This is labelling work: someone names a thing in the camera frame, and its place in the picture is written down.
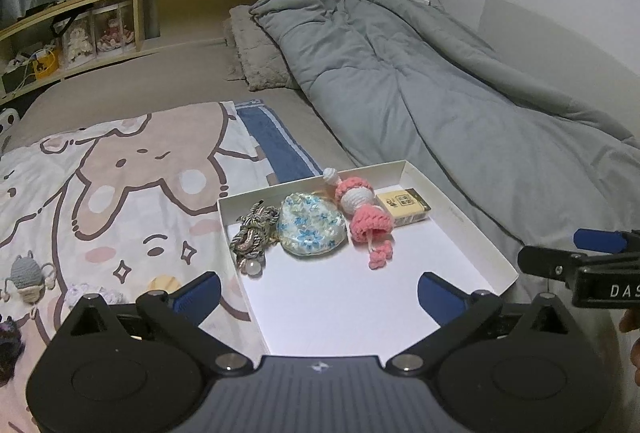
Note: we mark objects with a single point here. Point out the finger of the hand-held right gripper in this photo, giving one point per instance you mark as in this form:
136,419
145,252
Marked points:
597,239
547,263

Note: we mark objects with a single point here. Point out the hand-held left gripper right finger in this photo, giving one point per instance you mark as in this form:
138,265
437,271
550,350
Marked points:
440,295

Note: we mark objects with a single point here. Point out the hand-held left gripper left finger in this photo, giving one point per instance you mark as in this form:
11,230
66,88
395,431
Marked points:
197,298

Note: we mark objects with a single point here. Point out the oval wooden block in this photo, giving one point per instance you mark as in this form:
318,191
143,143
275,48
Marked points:
162,285

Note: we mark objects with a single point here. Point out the small yellow card box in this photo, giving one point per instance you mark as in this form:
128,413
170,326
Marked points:
402,205

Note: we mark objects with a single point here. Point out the pale blue crochet piece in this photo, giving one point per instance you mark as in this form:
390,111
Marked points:
90,295

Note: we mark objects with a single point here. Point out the white cardboard box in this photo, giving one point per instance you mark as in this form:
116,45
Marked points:
325,303

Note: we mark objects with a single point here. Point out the pink white crochet doll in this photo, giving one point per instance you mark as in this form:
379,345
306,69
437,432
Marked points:
362,208

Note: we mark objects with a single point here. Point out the floral embroidered pouch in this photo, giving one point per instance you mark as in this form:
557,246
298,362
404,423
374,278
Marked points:
310,223

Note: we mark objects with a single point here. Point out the grey crochet doll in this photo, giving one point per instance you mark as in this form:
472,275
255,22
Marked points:
25,275

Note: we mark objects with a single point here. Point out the dark crochet piece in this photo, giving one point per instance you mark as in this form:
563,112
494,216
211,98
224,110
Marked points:
10,343

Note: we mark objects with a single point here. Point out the person's right hand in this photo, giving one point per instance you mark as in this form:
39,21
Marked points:
634,338

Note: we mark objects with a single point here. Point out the cartoon printed blanket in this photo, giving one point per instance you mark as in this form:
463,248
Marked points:
125,193

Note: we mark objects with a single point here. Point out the grey comforter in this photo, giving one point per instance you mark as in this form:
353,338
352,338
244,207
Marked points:
425,78

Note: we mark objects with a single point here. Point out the bed with taupe sheet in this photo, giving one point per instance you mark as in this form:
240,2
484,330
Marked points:
125,78

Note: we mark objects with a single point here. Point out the beige fluffy pillow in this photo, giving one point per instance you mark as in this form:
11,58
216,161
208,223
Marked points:
255,48

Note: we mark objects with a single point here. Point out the white heater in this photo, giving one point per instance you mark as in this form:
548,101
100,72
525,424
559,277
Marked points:
6,120

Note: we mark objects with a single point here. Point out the clear case with pink doll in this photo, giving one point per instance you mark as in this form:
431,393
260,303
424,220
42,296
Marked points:
112,33

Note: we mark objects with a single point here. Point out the yellow storage box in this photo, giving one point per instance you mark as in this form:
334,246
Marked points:
45,63

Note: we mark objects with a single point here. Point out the clear case with cream doll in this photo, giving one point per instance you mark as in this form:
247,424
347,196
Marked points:
77,40

